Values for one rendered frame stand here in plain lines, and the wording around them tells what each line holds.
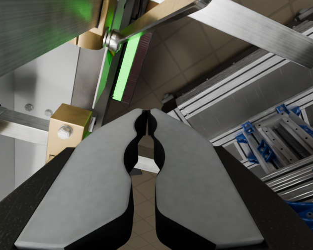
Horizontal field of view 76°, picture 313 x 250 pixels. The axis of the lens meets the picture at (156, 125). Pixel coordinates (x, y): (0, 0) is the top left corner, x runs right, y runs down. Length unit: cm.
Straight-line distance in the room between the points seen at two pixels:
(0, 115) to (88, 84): 17
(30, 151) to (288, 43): 69
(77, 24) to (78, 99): 32
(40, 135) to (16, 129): 4
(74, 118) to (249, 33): 26
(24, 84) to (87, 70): 21
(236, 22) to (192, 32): 88
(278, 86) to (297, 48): 84
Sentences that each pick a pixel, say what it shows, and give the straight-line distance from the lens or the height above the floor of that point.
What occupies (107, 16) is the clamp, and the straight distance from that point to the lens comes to 25.
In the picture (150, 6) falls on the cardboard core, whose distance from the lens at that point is 104.
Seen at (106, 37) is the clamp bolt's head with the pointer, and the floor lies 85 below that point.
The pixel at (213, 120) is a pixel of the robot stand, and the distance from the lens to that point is 110.
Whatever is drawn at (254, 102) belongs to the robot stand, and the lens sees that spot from 113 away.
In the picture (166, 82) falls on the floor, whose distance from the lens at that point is 119.
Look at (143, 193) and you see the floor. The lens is 177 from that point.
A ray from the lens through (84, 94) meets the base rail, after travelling 47.
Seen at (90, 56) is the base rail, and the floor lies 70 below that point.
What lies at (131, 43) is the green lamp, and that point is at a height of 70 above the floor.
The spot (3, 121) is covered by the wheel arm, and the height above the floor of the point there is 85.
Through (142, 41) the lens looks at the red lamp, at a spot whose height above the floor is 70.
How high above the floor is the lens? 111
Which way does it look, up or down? 57 degrees down
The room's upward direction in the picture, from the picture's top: 178 degrees clockwise
